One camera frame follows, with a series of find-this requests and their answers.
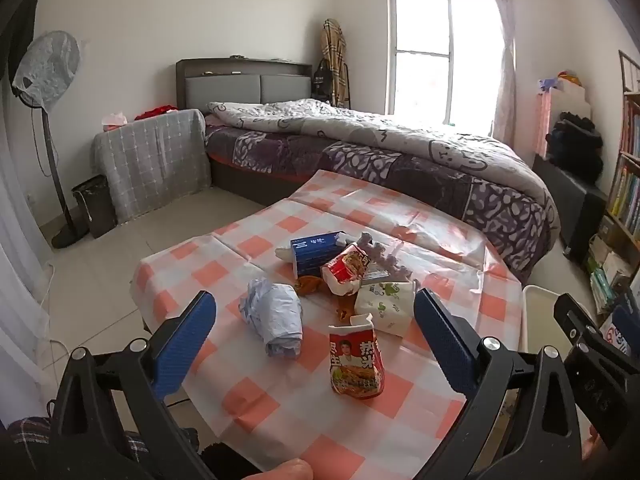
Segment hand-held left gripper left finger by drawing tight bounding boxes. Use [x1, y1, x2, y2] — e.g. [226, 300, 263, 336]
[47, 290, 221, 480]

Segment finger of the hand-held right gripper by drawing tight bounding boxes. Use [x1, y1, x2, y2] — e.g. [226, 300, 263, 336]
[553, 293, 606, 347]

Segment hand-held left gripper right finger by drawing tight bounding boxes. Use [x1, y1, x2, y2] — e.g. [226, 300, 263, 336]
[412, 287, 596, 480]

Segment white trash bin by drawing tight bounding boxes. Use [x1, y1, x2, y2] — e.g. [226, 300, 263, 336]
[521, 285, 571, 356]

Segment green print tissue pack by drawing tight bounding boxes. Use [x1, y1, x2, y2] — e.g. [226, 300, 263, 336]
[354, 281, 418, 337]

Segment red noodle packet front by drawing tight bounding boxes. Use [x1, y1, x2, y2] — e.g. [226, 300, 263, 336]
[328, 312, 386, 401]

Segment red noodle packet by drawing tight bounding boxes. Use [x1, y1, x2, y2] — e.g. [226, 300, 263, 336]
[320, 242, 371, 296]
[328, 312, 386, 401]

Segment grey plastic bag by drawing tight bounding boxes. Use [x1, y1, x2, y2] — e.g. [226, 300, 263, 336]
[239, 278, 305, 358]

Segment red noodle packet back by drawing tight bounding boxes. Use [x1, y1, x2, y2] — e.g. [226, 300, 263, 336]
[320, 242, 371, 296]

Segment black trash bin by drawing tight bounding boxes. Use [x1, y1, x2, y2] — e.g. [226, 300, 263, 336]
[71, 175, 118, 239]

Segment person's left hand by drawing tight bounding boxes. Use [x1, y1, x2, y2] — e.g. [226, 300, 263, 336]
[250, 459, 314, 480]

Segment stack of green packets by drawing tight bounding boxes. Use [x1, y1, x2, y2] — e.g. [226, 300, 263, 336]
[590, 267, 622, 312]

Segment blue and white cardboard box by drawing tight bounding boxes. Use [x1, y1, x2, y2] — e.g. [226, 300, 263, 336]
[599, 304, 640, 361]

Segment orange checked tablecloth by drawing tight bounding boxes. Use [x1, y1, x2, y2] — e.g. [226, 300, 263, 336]
[131, 170, 523, 480]

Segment wooden bookshelf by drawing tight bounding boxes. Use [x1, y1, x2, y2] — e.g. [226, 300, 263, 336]
[585, 50, 640, 321]

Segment black cabinet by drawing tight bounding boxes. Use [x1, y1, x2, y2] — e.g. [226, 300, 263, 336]
[531, 154, 608, 261]

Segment dark fuzzy cloth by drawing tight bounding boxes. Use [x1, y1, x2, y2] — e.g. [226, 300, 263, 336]
[200, 440, 266, 478]

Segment row of colourful books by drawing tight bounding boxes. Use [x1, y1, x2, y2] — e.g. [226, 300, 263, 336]
[619, 100, 640, 158]
[607, 160, 640, 233]

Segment blue tissue box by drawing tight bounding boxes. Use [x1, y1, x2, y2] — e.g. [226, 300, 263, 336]
[290, 230, 351, 278]

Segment pile of dark clothes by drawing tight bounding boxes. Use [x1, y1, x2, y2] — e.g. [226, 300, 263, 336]
[546, 111, 604, 183]

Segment person's plaid trousers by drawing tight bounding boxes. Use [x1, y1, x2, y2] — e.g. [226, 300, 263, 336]
[0, 412, 151, 480]

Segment grey checked cloth covered nightstand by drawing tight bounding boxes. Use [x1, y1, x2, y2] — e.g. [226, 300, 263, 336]
[91, 108, 212, 223]

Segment white sheer curtain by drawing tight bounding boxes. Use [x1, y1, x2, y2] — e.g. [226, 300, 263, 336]
[0, 80, 53, 411]

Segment pink and white cabinet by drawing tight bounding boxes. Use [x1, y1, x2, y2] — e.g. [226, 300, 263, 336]
[534, 77, 591, 161]

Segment purple leaf pattern bedspread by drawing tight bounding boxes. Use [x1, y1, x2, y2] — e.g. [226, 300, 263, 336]
[205, 125, 553, 281]

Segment grey cartoon print quilt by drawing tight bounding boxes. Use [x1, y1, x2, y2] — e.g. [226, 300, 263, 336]
[206, 97, 561, 241]

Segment red cloth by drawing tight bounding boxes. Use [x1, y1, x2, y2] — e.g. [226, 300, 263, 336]
[134, 105, 178, 121]

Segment pale pink curtain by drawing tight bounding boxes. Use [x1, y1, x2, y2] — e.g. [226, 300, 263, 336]
[492, 0, 517, 148]

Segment bed with grey headboard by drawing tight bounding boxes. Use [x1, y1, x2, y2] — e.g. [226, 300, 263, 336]
[176, 58, 561, 283]

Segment window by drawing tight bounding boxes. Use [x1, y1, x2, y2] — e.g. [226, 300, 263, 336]
[385, 0, 507, 131]

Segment black bag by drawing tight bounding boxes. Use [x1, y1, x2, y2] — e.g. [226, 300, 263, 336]
[311, 58, 335, 101]

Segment woven wicker item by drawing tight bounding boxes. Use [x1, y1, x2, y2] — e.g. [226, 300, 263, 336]
[320, 19, 352, 108]

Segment plastic covered standing fan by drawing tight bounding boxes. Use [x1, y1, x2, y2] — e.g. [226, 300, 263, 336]
[12, 30, 83, 249]

